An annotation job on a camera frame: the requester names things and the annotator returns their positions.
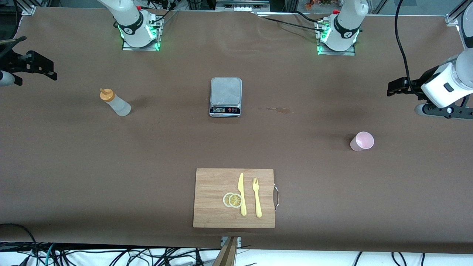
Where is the yellow plastic knife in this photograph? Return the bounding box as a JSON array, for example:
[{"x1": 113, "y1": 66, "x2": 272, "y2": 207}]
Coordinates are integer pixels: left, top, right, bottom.
[{"x1": 238, "y1": 173, "x2": 247, "y2": 216}]

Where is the brown table cover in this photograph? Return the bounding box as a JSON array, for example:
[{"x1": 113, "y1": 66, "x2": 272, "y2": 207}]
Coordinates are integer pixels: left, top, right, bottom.
[{"x1": 0, "y1": 7, "x2": 473, "y2": 255}]

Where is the clear sauce bottle orange cap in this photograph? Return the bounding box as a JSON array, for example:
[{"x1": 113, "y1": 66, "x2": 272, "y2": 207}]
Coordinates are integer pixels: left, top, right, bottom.
[{"x1": 99, "y1": 88, "x2": 132, "y2": 117}]

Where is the black cable on table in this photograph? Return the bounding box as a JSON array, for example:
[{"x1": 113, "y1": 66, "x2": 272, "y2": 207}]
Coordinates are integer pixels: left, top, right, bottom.
[{"x1": 254, "y1": 10, "x2": 323, "y2": 31}]

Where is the pink plastic cup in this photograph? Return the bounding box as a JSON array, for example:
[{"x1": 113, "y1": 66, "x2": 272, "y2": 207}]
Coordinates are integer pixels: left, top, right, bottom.
[{"x1": 350, "y1": 132, "x2": 375, "y2": 152}]

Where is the yellow plastic fork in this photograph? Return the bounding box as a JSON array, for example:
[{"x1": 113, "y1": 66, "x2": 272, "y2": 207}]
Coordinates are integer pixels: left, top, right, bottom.
[{"x1": 252, "y1": 178, "x2": 262, "y2": 218}]

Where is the wooden post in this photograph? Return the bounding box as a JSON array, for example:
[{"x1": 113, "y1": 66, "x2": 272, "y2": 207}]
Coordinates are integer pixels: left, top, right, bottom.
[{"x1": 212, "y1": 236, "x2": 239, "y2": 266}]

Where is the black looped floor cable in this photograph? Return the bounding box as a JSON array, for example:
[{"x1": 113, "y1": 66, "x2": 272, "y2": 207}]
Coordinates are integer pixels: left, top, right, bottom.
[{"x1": 0, "y1": 223, "x2": 41, "y2": 266}]

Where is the wooden cutting board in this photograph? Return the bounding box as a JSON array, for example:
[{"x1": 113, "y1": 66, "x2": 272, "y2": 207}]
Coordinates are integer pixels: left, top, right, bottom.
[{"x1": 193, "y1": 168, "x2": 280, "y2": 229}]

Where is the teal floor cable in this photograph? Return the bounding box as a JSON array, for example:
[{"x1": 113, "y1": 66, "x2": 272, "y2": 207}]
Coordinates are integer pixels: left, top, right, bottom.
[{"x1": 44, "y1": 243, "x2": 56, "y2": 266}]

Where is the aluminium frame corner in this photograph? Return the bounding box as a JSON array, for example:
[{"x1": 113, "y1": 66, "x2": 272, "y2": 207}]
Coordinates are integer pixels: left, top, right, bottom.
[
  {"x1": 20, "y1": 0, "x2": 37, "y2": 16},
  {"x1": 445, "y1": 0, "x2": 473, "y2": 25}
]

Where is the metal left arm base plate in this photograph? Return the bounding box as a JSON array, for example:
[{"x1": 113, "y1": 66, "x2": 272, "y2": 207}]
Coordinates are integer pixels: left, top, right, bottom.
[{"x1": 315, "y1": 20, "x2": 357, "y2": 56}]

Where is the silver digital kitchen scale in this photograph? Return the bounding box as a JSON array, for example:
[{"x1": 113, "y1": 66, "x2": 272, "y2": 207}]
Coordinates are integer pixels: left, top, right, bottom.
[{"x1": 209, "y1": 77, "x2": 243, "y2": 118}]

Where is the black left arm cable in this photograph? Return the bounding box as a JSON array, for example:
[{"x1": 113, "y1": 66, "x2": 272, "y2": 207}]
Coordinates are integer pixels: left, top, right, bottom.
[{"x1": 394, "y1": 0, "x2": 414, "y2": 93}]

